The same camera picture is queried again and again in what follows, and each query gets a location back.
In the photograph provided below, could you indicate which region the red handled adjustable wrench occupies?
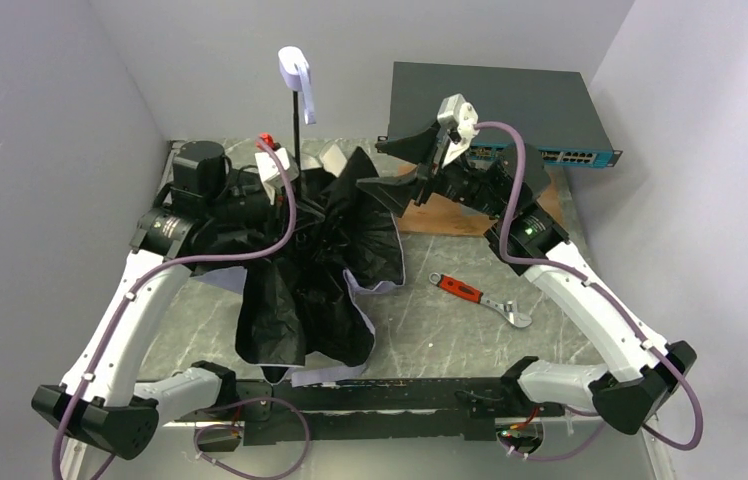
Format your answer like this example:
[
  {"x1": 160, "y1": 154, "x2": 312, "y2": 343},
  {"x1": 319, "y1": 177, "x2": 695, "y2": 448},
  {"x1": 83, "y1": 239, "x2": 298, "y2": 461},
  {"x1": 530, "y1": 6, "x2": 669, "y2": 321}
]
[{"x1": 428, "y1": 272, "x2": 532, "y2": 329}]

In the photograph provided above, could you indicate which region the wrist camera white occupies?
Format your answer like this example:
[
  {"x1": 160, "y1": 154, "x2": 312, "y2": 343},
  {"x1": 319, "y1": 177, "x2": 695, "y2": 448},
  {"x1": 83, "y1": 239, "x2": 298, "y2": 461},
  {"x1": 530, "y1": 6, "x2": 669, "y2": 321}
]
[
  {"x1": 254, "y1": 133, "x2": 300, "y2": 205},
  {"x1": 437, "y1": 94, "x2": 478, "y2": 167}
]

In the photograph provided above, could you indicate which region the wooden board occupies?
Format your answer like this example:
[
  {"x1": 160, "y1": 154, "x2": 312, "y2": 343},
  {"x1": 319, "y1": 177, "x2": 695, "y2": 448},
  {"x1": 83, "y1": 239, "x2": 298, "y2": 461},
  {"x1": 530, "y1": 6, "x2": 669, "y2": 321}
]
[{"x1": 396, "y1": 167, "x2": 574, "y2": 237}]

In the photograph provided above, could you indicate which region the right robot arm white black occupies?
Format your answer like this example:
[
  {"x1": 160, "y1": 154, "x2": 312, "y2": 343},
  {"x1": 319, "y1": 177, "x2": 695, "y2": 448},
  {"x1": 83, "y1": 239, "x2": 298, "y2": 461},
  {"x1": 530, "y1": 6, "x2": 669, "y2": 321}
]
[{"x1": 359, "y1": 124, "x2": 697, "y2": 435}]

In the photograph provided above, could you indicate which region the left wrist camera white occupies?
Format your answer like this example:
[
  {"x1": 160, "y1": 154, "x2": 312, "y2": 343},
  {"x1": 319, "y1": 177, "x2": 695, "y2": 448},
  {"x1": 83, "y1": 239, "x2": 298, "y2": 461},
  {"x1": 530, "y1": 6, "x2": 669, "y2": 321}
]
[{"x1": 254, "y1": 133, "x2": 300, "y2": 205}]

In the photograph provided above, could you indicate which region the mint green umbrella case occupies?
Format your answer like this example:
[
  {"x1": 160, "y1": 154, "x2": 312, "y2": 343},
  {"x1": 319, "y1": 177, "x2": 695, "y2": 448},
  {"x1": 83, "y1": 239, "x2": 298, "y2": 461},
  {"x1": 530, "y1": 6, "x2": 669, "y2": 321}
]
[{"x1": 300, "y1": 141, "x2": 348, "y2": 178}]

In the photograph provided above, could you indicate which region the lilac folding umbrella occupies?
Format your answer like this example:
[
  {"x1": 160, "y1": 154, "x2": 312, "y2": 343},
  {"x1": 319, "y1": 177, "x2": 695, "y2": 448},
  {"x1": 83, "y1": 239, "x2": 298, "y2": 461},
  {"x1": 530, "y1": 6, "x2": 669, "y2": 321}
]
[{"x1": 188, "y1": 46, "x2": 408, "y2": 388}]

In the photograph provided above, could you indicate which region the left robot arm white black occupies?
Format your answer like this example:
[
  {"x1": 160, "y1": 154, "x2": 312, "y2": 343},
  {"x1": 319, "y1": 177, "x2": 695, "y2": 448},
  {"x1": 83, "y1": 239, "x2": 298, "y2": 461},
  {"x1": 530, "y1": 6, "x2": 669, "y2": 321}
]
[{"x1": 31, "y1": 141, "x2": 296, "y2": 476}]

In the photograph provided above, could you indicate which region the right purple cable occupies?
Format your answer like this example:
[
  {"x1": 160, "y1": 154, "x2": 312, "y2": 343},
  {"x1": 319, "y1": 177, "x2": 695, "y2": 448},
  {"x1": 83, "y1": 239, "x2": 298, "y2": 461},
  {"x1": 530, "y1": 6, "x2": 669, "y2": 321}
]
[{"x1": 476, "y1": 120, "x2": 705, "y2": 464}]

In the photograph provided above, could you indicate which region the aluminium rail frame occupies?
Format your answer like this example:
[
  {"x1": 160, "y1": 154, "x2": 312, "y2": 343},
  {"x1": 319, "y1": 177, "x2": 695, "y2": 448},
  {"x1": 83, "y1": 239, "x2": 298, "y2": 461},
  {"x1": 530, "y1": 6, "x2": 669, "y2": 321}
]
[{"x1": 55, "y1": 140, "x2": 677, "y2": 480}]

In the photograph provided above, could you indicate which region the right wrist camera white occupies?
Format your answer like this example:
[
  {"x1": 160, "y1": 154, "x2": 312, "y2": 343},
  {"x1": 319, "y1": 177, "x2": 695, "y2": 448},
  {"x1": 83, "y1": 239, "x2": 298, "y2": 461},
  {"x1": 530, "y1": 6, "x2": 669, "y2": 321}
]
[{"x1": 437, "y1": 94, "x2": 478, "y2": 167}]

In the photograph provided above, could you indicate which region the network switch blue front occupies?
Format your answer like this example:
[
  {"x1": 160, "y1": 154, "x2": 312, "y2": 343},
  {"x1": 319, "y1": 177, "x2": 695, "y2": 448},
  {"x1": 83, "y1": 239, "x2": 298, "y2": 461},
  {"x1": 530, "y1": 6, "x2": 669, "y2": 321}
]
[{"x1": 386, "y1": 61, "x2": 622, "y2": 169}]

